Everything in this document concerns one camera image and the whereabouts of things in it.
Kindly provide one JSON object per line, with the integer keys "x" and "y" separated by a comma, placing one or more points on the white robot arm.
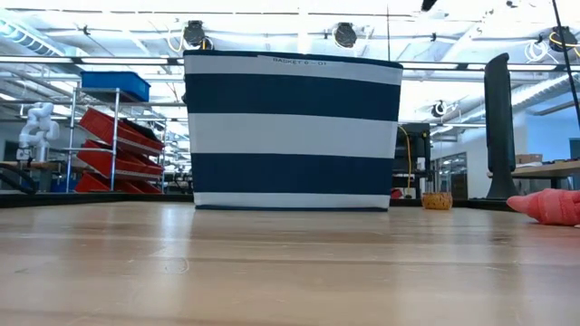
{"x": 38, "y": 129}

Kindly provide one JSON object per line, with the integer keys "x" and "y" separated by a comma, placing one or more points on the navy white striped fabric basket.
{"x": 292, "y": 136}

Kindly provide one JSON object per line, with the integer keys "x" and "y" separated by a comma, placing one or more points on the black machine cabinet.
{"x": 420, "y": 145}

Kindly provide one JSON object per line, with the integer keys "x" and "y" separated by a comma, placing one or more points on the small black ceiling reel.
{"x": 438, "y": 109}

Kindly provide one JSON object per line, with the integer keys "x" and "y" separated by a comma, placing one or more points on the red storage bin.
{"x": 118, "y": 163}
{"x": 104, "y": 185}
{"x": 120, "y": 131}

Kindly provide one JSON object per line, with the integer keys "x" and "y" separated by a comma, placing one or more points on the metal shelf rack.
{"x": 115, "y": 113}

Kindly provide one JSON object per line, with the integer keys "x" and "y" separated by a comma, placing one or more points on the blue storage bin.
{"x": 115, "y": 85}

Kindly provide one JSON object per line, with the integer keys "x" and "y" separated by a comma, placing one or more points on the black upright column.
{"x": 498, "y": 127}

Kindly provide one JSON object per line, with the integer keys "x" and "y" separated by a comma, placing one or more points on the cardboard box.
{"x": 529, "y": 158}

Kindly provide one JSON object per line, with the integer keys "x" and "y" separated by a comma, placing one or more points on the coral sock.
{"x": 548, "y": 207}

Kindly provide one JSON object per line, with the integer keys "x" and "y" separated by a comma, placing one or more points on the wooden workbench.
{"x": 553, "y": 169}

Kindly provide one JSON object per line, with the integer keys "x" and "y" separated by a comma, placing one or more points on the thin black pole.
{"x": 564, "y": 54}

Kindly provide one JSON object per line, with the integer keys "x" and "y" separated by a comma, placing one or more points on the black aluminium table frame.
{"x": 90, "y": 199}

